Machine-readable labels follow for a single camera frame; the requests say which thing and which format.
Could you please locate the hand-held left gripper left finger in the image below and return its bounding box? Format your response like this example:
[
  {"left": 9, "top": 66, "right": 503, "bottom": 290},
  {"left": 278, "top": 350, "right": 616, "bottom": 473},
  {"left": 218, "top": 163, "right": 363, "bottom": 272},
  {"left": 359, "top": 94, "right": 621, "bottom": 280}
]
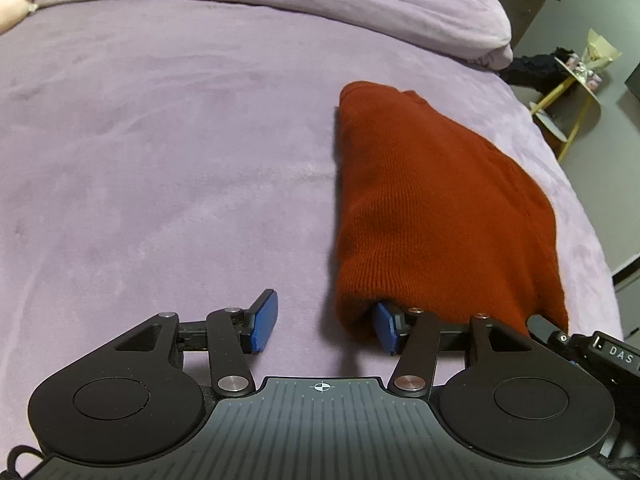
[{"left": 115, "top": 288, "right": 279, "bottom": 398}]

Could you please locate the red knit sweater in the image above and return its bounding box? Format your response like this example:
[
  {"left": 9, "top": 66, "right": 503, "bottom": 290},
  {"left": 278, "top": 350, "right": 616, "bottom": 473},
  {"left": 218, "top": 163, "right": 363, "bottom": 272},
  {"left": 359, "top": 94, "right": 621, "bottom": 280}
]
[{"left": 334, "top": 80, "right": 571, "bottom": 356}]

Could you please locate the black cord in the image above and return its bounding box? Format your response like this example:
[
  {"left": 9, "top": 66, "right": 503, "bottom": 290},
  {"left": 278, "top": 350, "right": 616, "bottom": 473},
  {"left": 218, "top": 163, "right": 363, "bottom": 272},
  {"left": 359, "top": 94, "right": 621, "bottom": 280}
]
[{"left": 0, "top": 444, "right": 46, "bottom": 480}]

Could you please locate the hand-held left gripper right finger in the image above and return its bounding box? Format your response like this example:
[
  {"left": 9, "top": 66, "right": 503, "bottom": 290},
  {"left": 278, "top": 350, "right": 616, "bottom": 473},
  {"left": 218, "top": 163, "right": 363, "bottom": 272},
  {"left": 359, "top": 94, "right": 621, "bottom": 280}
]
[{"left": 371, "top": 300, "right": 531, "bottom": 398}]

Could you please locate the purple bed sheet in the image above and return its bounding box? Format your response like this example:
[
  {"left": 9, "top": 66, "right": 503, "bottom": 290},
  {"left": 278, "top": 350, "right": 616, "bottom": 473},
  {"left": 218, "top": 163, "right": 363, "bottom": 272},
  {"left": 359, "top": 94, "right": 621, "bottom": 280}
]
[{"left": 0, "top": 5, "right": 626, "bottom": 396}]

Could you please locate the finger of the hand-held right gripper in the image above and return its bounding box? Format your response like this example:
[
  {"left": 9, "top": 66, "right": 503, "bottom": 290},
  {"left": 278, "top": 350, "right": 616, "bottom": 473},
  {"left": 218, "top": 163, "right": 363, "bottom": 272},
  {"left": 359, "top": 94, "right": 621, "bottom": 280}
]
[{"left": 527, "top": 314, "right": 571, "bottom": 348}]

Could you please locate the yellow-legged side table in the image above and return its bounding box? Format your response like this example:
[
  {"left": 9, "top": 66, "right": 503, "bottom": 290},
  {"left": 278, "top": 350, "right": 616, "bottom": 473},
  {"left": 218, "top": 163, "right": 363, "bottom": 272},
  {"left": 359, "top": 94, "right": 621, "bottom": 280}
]
[{"left": 530, "top": 55, "right": 603, "bottom": 161}]

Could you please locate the cream wrapped bouquet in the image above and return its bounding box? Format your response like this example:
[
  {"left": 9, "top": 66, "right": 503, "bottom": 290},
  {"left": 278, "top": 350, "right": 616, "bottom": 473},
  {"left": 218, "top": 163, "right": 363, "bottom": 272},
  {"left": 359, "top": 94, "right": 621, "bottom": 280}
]
[{"left": 575, "top": 28, "right": 623, "bottom": 86}]

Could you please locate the dark cloth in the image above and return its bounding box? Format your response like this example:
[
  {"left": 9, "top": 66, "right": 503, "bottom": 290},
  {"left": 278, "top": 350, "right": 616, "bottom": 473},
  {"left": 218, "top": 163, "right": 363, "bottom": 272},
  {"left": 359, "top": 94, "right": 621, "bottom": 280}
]
[{"left": 500, "top": 47, "right": 566, "bottom": 93}]

